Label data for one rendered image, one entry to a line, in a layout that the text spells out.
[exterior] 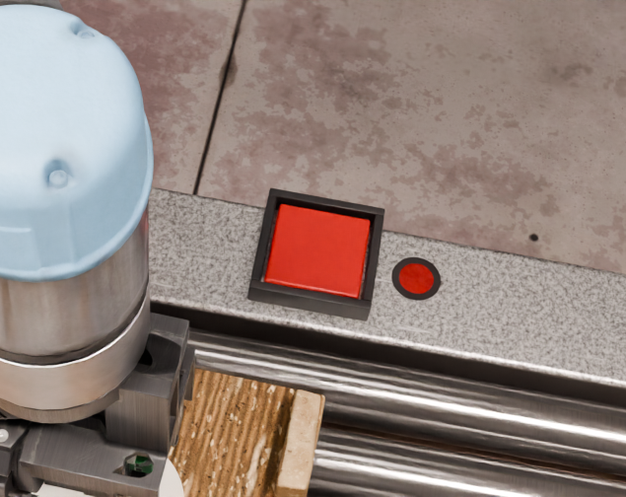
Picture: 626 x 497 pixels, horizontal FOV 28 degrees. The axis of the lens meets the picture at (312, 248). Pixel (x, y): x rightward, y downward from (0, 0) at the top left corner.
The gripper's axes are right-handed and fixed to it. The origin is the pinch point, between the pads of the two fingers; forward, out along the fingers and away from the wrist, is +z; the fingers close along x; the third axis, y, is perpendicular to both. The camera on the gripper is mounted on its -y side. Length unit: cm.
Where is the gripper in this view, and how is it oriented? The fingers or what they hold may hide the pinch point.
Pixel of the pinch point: (44, 492)
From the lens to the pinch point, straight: 69.4
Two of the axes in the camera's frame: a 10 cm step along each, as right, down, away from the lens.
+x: 1.8, -8.3, 5.3
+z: -1.0, 5.2, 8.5
